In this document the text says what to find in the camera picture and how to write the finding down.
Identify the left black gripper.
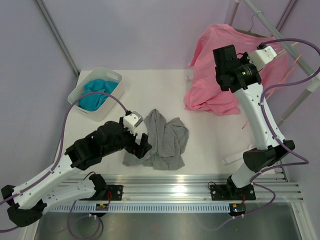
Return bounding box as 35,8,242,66
102,117,152,158

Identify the grey t shirt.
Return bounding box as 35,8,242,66
122,109,189,171

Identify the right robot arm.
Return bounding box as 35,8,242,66
209,44,295,201

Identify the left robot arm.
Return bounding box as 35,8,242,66
1,121,152,228

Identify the pink t shirt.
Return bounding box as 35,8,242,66
184,23,290,116

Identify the dark hanger of pink shirt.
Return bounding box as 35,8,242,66
235,13,268,38

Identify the teal cloth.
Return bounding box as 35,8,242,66
78,78,118,112

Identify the white plastic bin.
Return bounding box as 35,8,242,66
67,67,126,122

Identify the clothes rack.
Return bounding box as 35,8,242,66
184,0,320,166

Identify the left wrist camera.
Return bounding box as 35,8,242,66
123,111,143,136

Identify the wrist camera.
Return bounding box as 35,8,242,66
123,111,143,136
248,46,277,71

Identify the aluminium mounting rail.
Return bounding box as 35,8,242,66
59,174,305,203

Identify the slotted cable duct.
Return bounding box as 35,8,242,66
51,202,231,213

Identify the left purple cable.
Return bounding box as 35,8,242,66
0,91,132,205

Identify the purple cable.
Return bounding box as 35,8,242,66
252,37,320,176
0,91,132,205

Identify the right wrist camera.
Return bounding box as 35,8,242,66
248,46,277,71

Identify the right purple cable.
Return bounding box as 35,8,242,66
252,37,320,176

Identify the pink wire hanger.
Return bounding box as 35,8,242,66
241,53,303,130

